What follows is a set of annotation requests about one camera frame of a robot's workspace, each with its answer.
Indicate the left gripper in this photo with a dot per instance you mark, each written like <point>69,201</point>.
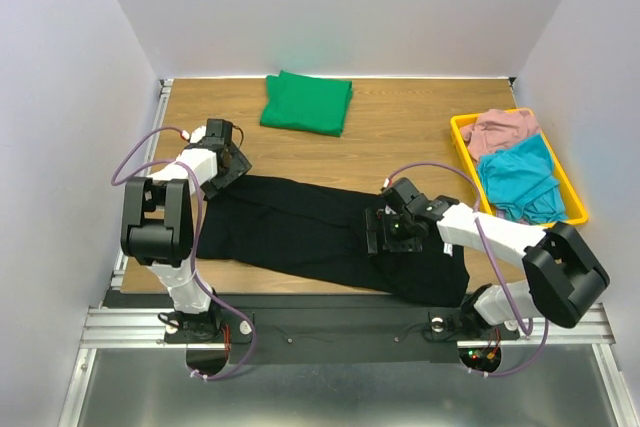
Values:
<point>238,167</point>

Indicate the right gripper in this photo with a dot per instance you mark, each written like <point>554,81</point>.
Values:
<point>376,229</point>

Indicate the black t shirt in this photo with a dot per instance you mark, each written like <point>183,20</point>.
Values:
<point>318,233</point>

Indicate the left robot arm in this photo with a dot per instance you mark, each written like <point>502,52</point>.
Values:
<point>162,217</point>

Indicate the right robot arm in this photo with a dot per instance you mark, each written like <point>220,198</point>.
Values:
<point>563,276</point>

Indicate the folded green t shirt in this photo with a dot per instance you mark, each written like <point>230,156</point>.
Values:
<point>305,103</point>

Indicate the teal t shirt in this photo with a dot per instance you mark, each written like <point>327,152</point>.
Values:
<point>519,182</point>

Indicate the pink t shirt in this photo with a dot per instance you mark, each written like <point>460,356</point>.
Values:
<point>496,130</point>

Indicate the yellow plastic bin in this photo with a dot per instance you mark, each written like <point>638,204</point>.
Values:
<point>575,210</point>

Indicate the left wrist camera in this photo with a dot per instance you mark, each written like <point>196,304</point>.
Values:
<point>194,136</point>

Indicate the aluminium side rail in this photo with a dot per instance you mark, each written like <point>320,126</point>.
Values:
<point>150,145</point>

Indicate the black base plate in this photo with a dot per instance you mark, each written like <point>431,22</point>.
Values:
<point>440,339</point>

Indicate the aluminium front rail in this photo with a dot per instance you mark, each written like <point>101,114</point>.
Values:
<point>141,328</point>

